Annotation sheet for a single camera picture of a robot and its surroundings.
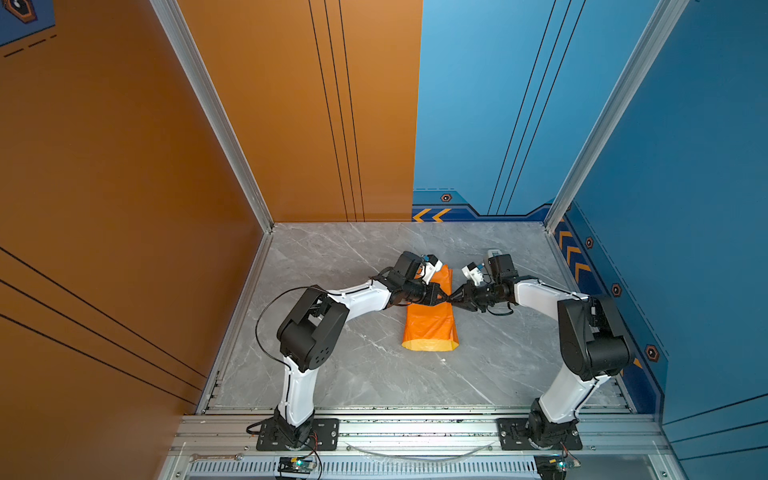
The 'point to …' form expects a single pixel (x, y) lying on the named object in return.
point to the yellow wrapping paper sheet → (431, 328)
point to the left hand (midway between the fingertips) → (449, 294)
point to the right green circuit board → (553, 466)
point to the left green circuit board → (297, 464)
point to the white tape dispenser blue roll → (493, 253)
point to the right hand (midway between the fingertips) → (451, 300)
